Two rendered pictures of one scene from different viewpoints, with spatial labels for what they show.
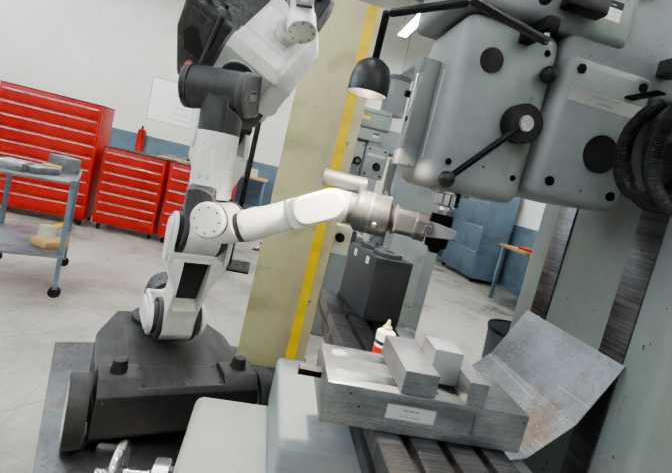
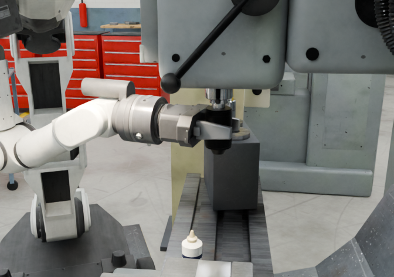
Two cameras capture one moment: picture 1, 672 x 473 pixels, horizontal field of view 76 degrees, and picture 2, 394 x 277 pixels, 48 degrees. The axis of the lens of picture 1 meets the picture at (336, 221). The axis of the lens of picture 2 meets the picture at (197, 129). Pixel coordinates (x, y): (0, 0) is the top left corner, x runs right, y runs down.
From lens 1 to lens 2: 0.43 m
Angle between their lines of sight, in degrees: 18
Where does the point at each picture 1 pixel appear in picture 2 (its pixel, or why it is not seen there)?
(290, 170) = not seen: hidden behind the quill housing
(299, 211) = (60, 134)
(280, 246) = not seen: hidden behind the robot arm
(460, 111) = not seen: outside the picture
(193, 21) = not seen: outside the picture
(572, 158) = (340, 16)
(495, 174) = (242, 59)
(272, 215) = (44, 139)
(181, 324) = (63, 226)
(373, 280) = (215, 168)
